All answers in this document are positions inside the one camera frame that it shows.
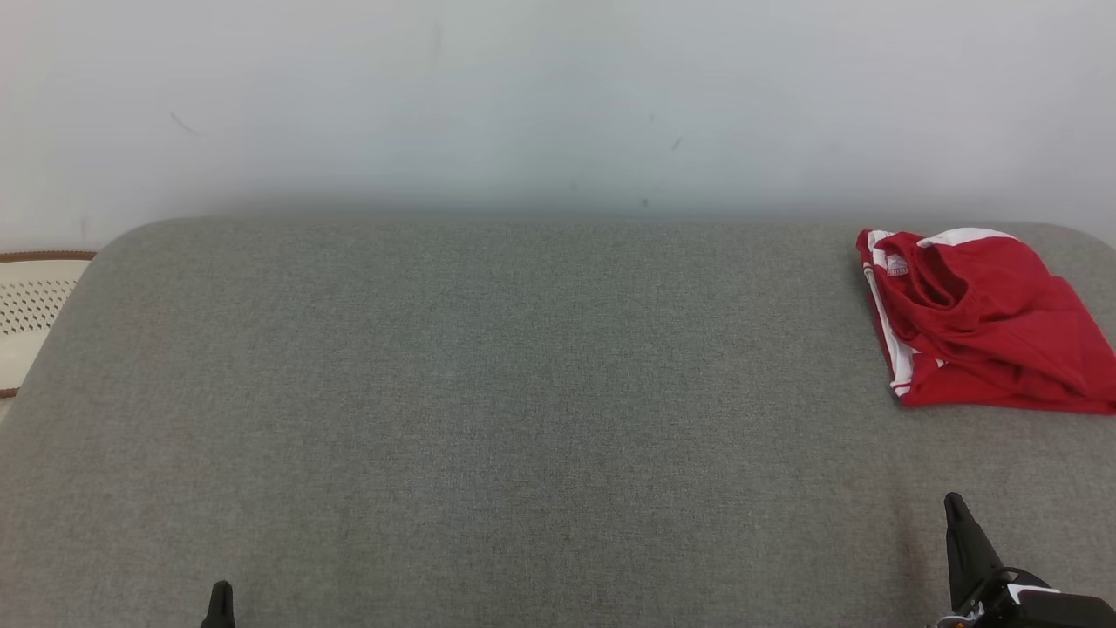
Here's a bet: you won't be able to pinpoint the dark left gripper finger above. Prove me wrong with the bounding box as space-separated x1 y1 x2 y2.
201 580 236 628

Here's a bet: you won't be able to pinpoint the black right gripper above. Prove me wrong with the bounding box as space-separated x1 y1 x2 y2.
937 493 1116 628

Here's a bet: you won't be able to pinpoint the red printed basketball jersey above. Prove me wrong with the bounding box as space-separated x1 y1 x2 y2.
856 229 1116 415

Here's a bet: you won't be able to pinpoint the red shorts with white stripe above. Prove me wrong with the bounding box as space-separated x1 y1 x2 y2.
876 227 1116 404

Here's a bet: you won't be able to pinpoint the cream perforated laundry basket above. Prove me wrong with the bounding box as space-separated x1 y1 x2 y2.
0 251 97 399

